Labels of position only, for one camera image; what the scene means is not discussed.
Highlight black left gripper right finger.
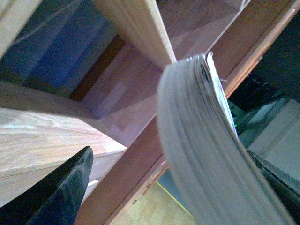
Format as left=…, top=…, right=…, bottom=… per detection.
left=247, top=150, right=300, bottom=224

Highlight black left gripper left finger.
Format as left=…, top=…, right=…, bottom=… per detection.
left=0, top=146, right=93, bottom=225

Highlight thick paperback book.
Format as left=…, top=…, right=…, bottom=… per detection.
left=157, top=52, right=296, bottom=225

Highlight left wooden shelf cabinet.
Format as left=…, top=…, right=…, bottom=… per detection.
left=0, top=0, right=300, bottom=225

